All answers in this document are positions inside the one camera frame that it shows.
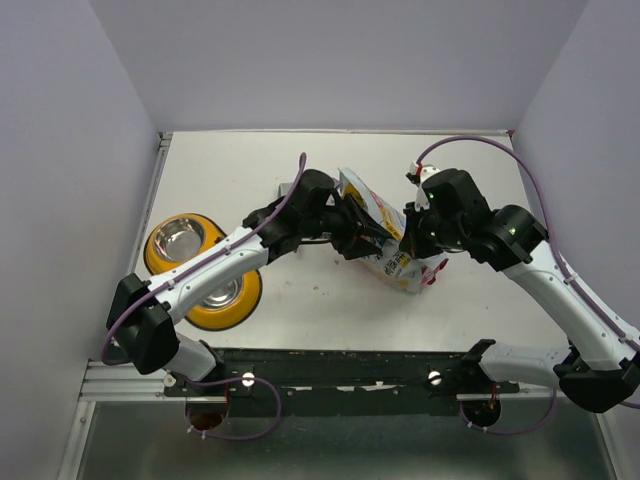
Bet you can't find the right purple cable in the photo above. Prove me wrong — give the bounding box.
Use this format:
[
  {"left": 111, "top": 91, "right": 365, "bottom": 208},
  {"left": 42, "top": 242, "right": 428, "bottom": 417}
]
[{"left": 417, "top": 135, "right": 640, "bottom": 435}]

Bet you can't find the pet food bag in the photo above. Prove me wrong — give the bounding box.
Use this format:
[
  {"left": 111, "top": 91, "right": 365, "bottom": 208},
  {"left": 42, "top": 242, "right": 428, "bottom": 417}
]
[{"left": 338, "top": 168, "right": 449, "bottom": 295}]

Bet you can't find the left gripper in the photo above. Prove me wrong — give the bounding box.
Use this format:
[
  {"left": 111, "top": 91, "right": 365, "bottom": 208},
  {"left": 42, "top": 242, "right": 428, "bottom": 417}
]
[{"left": 301, "top": 193, "right": 392, "bottom": 260}]

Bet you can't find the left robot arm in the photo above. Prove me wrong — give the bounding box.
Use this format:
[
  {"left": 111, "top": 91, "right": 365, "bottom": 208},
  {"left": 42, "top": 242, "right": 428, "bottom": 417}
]
[{"left": 106, "top": 169, "right": 390, "bottom": 395}]

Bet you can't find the purple cable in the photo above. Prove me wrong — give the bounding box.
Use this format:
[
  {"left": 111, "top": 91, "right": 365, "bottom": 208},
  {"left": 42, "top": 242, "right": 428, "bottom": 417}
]
[
  {"left": 417, "top": 135, "right": 640, "bottom": 435},
  {"left": 100, "top": 152, "right": 284, "bottom": 442}
]

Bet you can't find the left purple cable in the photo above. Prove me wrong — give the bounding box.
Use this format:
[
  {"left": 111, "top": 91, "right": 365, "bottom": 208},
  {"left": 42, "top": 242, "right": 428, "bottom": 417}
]
[{"left": 100, "top": 152, "right": 284, "bottom": 442}]

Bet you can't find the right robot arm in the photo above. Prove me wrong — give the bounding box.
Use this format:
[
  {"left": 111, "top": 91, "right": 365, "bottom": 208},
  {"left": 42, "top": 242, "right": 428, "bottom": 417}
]
[{"left": 338, "top": 165, "right": 639, "bottom": 413}]

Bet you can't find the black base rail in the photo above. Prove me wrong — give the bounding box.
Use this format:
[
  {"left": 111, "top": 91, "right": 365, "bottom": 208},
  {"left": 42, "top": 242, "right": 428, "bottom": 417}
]
[{"left": 164, "top": 348, "right": 519, "bottom": 418}]

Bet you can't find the yellow double pet bowl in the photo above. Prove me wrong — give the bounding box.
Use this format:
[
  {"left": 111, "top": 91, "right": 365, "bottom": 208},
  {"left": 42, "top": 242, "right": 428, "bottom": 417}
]
[{"left": 143, "top": 213, "right": 268, "bottom": 331}]

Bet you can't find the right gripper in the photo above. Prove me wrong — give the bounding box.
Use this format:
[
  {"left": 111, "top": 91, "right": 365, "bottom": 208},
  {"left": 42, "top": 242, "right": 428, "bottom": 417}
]
[{"left": 398, "top": 198, "right": 465, "bottom": 259}]

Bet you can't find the metal food scoop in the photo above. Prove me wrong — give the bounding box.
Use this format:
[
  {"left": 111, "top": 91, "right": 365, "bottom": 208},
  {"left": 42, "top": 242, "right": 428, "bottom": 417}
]
[{"left": 277, "top": 182, "right": 297, "bottom": 198}]

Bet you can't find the aluminium frame rail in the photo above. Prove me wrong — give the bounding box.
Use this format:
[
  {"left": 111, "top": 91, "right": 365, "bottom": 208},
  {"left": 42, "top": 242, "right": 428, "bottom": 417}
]
[{"left": 79, "top": 362, "right": 225, "bottom": 404}]

